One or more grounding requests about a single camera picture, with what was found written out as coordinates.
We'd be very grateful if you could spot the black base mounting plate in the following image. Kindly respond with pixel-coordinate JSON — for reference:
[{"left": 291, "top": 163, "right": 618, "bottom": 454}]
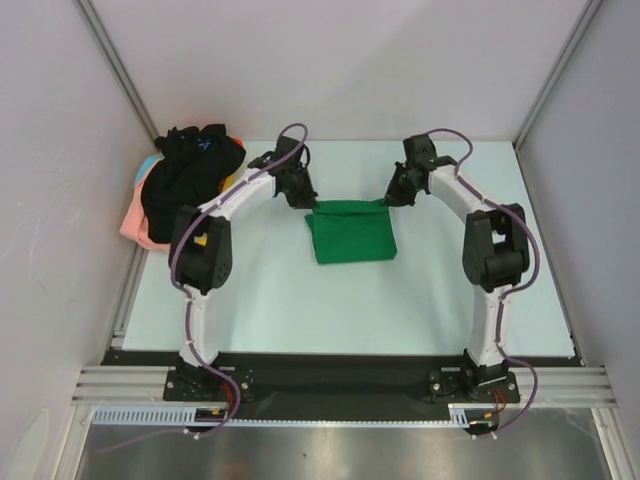
[{"left": 102, "top": 349, "right": 581, "bottom": 418}]

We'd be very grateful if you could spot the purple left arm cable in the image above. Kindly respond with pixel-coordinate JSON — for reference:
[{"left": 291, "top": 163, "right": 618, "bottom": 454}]
[{"left": 97, "top": 122, "right": 309, "bottom": 451}]

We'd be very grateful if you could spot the green t-shirt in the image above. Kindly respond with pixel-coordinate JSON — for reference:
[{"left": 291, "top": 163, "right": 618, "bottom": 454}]
[{"left": 304, "top": 200, "right": 398, "bottom": 265}]

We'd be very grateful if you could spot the aluminium front rail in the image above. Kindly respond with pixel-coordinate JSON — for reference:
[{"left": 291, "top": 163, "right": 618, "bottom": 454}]
[{"left": 71, "top": 366, "right": 617, "bottom": 408}]

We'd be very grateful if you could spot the black t-shirt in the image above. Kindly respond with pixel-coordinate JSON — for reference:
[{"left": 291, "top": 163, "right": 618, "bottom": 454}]
[{"left": 141, "top": 124, "right": 246, "bottom": 244}]

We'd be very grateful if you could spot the pink t-shirt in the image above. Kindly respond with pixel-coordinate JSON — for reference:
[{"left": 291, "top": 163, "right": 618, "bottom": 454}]
[{"left": 119, "top": 183, "right": 170, "bottom": 253}]

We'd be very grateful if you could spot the light blue t-shirt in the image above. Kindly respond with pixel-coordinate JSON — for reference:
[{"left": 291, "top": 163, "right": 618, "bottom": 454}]
[{"left": 134, "top": 154, "right": 164, "bottom": 187}]

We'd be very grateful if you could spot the aluminium corner frame post left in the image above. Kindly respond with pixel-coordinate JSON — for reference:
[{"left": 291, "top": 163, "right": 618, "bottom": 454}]
[{"left": 72, "top": 0, "right": 158, "bottom": 142}]

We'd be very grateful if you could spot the aluminium corner frame post right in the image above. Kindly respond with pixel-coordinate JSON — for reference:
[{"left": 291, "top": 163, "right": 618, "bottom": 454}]
[{"left": 512, "top": 0, "right": 606, "bottom": 153}]

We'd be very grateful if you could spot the white slotted cable duct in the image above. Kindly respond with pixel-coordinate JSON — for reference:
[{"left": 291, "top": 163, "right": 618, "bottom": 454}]
[{"left": 92, "top": 404, "right": 496, "bottom": 430}]

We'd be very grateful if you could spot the yellow t-shirt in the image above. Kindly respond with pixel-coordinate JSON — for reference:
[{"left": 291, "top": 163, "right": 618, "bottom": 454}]
[{"left": 193, "top": 174, "right": 236, "bottom": 246}]

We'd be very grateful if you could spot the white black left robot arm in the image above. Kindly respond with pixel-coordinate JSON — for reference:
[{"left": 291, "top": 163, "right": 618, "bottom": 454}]
[{"left": 169, "top": 135, "right": 317, "bottom": 400}]

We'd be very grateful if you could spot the aluminium corner frame post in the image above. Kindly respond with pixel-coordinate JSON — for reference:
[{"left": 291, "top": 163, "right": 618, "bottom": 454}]
[
  {"left": 72, "top": 0, "right": 158, "bottom": 142},
  {"left": 512, "top": 0, "right": 606, "bottom": 153}
]

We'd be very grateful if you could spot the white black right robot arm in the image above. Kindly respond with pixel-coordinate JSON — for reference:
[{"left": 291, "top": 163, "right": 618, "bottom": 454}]
[{"left": 383, "top": 133, "right": 530, "bottom": 401}]

